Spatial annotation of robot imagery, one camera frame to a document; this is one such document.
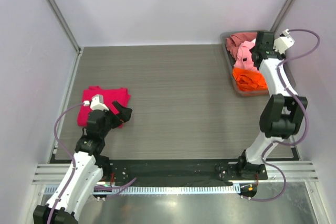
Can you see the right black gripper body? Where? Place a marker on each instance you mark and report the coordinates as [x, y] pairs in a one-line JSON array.
[[254, 51]]

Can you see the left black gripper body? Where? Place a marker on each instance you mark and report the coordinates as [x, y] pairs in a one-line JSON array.
[[109, 125]]

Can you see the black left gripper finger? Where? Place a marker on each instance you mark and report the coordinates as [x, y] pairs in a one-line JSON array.
[[123, 114], [111, 117]]

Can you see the light pink t shirt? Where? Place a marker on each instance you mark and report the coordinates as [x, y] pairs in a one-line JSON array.
[[244, 57]]

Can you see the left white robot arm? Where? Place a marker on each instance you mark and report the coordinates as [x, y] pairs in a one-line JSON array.
[[87, 165]]

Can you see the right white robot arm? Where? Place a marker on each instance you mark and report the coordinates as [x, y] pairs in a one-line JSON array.
[[283, 113]]

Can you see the folded magenta t shirt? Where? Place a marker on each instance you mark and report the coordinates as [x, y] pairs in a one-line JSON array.
[[109, 95]]

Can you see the dusty rose t shirt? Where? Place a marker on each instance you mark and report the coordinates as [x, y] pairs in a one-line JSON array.
[[235, 40]]

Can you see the grey plastic tray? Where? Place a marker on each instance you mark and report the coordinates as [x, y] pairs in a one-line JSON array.
[[255, 60]]

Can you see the orange t shirt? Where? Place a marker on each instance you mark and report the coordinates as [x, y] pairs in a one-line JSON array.
[[248, 80]]

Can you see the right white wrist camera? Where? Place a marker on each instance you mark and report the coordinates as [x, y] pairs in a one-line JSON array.
[[283, 42]]

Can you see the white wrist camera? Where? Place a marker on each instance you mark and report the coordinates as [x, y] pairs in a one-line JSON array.
[[283, 42], [96, 103]]

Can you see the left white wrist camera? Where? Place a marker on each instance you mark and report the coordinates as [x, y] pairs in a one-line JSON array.
[[96, 103]]

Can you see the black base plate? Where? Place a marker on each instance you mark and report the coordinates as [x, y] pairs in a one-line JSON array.
[[185, 172]]

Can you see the aluminium front rail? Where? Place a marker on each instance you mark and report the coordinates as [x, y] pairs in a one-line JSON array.
[[49, 173]]

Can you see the right aluminium frame post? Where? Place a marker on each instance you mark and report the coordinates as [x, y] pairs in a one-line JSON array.
[[288, 1]]

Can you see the aluminium frame post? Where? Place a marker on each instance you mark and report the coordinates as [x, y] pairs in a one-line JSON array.
[[288, 1], [59, 16]]

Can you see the white slotted cable duct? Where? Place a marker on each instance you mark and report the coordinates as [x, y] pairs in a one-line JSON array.
[[234, 189]]

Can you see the left aluminium frame post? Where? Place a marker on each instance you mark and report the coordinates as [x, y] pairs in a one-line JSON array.
[[59, 16]]

